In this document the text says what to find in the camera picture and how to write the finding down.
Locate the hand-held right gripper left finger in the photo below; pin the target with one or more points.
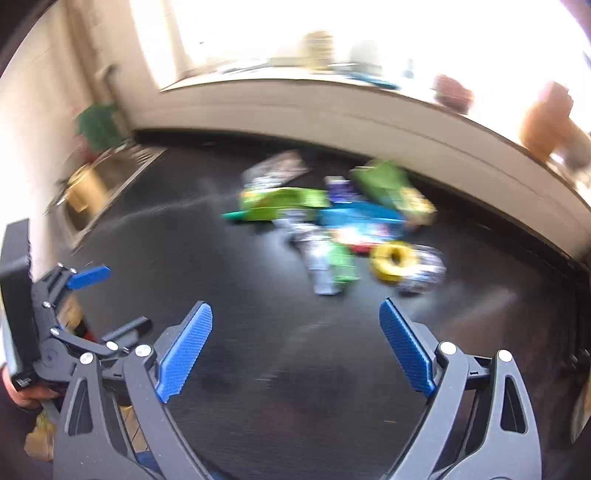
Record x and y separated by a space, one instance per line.
184 350

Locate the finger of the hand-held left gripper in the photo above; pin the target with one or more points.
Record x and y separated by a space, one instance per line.
124 333
87 277

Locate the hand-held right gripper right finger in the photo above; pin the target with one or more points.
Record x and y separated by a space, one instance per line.
406 350

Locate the person's left hand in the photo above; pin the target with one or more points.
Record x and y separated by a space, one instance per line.
25 398

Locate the crumpled silver packet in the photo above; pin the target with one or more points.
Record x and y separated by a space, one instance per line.
427 272

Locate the yellow plastic jug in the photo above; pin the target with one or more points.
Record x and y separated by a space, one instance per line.
85 187

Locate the steel sink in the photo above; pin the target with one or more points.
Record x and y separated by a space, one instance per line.
115 177

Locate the small green packet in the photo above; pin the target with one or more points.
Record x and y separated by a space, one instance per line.
344 267

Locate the small red wrapper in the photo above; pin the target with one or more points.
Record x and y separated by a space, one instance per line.
360 249

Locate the grey silver packet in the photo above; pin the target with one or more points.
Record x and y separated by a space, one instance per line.
318 263

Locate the teal plastic piece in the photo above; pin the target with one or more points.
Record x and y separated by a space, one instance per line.
233 215

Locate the green cloth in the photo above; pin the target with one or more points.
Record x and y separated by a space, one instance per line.
94 124

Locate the green snack packet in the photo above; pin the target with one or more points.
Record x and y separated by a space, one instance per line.
392 189

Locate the green cardboard box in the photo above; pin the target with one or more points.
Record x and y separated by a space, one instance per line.
286 203

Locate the silver patterned packet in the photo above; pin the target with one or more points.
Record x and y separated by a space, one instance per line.
277 168

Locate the reddish pot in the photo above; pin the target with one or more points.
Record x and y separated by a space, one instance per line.
452 94

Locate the orange brown container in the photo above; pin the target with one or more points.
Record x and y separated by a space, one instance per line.
549 122

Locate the blue flat object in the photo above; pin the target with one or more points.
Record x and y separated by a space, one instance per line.
374 79

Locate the beige jar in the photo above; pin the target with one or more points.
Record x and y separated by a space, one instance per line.
318 46

